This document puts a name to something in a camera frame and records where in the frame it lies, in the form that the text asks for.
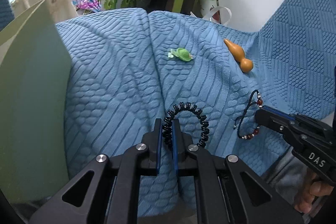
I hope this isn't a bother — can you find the black coil hair tie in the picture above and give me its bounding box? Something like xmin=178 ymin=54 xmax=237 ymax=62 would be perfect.
xmin=162 ymin=101 xmax=211 ymax=148

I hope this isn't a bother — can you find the black cord red bead bracelet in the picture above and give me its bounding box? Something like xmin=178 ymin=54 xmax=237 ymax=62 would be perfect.
xmin=233 ymin=89 xmax=264 ymax=140

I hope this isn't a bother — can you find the green hat hair clip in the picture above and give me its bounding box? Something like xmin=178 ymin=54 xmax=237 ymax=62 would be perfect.
xmin=167 ymin=48 xmax=193 ymax=62

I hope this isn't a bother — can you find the orange gourd ornament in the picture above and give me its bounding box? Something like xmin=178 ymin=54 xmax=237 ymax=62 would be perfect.
xmin=224 ymin=39 xmax=253 ymax=73

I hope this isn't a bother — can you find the pale green box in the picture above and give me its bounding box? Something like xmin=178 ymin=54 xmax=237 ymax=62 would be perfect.
xmin=1 ymin=1 xmax=71 ymax=204

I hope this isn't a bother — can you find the person right hand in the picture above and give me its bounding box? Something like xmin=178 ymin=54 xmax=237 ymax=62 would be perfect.
xmin=294 ymin=169 xmax=334 ymax=214

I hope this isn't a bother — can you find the purple patterned cloth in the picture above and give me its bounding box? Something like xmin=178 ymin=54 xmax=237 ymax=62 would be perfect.
xmin=72 ymin=0 xmax=102 ymax=13

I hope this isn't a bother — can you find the white bag with straps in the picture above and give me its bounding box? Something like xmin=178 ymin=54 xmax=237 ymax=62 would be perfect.
xmin=202 ymin=6 xmax=232 ymax=26

